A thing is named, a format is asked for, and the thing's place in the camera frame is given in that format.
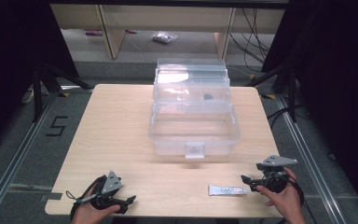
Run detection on black cables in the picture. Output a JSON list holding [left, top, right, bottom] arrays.
[[228, 7, 276, 65]]

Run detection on grey cord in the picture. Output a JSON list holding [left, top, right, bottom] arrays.
[[65, 190, 98, 204]]

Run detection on black metal stand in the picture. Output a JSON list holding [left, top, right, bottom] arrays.
[[244, 60, 300, 123], [31, 60, 93, 123]]

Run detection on black floor cable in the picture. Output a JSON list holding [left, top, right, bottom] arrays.
[[266, 104, 307, 130]]

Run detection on white ointment tube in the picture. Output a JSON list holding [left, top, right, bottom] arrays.
[[208, 184, 249, 197]]

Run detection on clear plastic storage box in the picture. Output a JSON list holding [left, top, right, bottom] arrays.
[[147, 58, 242, 160]]

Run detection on light wooden desk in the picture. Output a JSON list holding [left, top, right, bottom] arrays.
[[49, 3, 285, 60]]

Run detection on person's left hand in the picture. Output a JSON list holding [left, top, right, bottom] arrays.
[[71, 186, 121, 224]]

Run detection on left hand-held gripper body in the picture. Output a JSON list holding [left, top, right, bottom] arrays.
[[89, 170, 125, 210]]

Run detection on black curtain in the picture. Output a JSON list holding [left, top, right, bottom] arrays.
[[260, 0, 358, 216], [0, 0, 80, 157]]

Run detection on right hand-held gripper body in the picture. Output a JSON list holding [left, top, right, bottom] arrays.
[[255, 155, 298, 194]]

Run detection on person's right hand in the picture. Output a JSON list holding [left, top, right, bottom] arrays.
[[255, 167, 307, 224]]

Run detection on clear plastic bag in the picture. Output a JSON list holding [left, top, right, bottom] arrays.
[[151, 31, 179, 45]]

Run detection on aluminium floor rail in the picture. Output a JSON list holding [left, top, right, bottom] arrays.
[[273, 93, 352, 224], [0, 88, 62, 224]]

